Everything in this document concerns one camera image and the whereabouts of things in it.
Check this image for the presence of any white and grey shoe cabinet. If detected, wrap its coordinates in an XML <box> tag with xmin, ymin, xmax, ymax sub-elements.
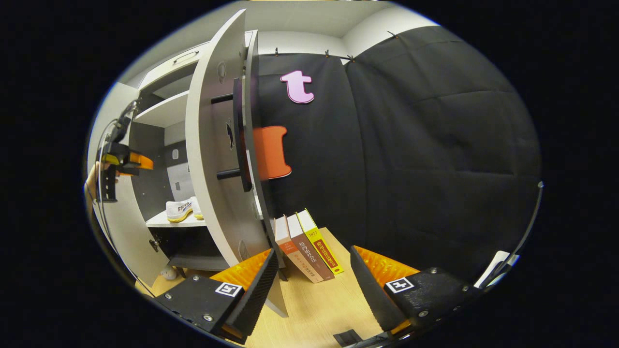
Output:
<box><xmin>130</xmin><ymin>30</ymin><xmax>286</xmax><ymax>281</ymax></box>

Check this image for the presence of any small black bracket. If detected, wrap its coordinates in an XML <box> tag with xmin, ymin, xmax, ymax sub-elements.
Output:
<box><xmin>333</xmin><ymin>329</ymin><xmax>364</xmax><ymax>348</ymax></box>

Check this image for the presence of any white cabinet door black cat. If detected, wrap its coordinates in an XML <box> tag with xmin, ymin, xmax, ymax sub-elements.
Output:
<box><xmin>185</xmin><ymin>9</ymin><xmax>290</xmax><ymax>318</ymax></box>

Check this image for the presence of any row of black cloth clips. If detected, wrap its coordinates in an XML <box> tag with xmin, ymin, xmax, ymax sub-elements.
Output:
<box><xmin>274</xmin><ymin>30</ymin><xmax>399</xmax><ymax>62</ymax></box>

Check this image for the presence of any white cabinet drawer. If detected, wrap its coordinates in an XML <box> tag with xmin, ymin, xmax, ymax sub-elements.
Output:
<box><xmin>138</xmin><ymin>41</ymin><xmax>211</xmax><ymax>92</ymax></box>

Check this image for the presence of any white cabinet door camera sticker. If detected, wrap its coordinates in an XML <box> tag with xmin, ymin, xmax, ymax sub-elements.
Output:
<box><xmin>87</xmin><ymin>81</ymin><xmax>171</xmax><ymax>287</ymax></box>

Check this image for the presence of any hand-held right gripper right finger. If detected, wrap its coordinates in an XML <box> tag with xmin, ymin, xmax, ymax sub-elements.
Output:
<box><xmin>350</xmin><ymin>246</ymin><xmax>484</xmax><ymax>339</ymax></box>

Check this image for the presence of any brown book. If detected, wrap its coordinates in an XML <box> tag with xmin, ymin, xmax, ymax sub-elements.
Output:
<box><xmin>286</xmin><ymin>213</ymin><xmax>335</xmax><ymax>282</ymax></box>

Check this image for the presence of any white flat panel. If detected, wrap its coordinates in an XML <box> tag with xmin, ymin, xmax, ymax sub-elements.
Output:
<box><xmin>474</xmin><ymin>250</ymin><xmax>520</xmax><ymax>290</ymax></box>

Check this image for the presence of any thin black cable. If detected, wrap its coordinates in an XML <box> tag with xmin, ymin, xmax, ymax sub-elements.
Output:
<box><xmin>484</xmin><ymin>181</ymin><xmax>545</xmax><ymax>286</ymax></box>

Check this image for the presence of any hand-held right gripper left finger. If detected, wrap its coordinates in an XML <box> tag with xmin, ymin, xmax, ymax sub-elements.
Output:
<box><xmin>154</xmin><ymin>248</ymin><xmax>280</xmax><ymax>345</ymax></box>

